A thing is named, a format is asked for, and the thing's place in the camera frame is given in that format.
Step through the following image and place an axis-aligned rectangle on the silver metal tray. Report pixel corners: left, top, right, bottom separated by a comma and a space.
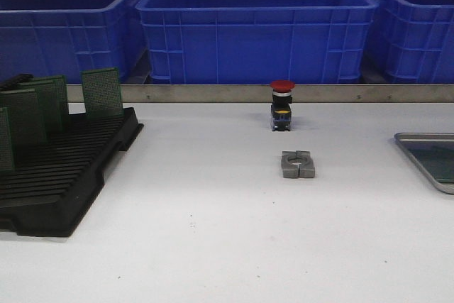
394, 133, 453, 194

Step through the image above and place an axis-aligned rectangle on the black slotted board rack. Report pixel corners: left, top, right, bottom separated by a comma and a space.
0, 73, 145, 238

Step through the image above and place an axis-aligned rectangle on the dark green left circuit board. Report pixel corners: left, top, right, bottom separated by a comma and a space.
1, 89, 47, 146

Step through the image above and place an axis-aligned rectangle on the rear right green circuit board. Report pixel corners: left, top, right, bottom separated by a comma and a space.
81, 67, 123, 120

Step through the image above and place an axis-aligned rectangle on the grey split clamp block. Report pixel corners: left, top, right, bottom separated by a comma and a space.
281, 150, 316, 179

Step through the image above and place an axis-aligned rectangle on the right front blue crate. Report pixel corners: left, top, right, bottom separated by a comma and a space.
365, 0, 453, 84

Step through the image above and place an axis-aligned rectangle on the centre blue plastic crate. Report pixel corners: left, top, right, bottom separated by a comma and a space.
137, 0, 377, 84

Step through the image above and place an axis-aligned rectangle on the left front blue crate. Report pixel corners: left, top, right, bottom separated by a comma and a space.
1, 0, 145, 84

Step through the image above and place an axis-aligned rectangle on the leftmost edge green circuit board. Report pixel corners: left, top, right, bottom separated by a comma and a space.
0, 107, 15, 173

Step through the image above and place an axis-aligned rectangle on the green perforated circuit board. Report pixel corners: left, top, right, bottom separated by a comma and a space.
428, 148, 453, 183
406, 142, 453, 177

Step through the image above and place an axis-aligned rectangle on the rear left green circuit board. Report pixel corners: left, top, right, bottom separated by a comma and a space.
18, 75, 70, 133

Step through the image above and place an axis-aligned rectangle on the red emergency stop button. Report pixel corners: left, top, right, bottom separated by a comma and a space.
270, 80, 295, 131

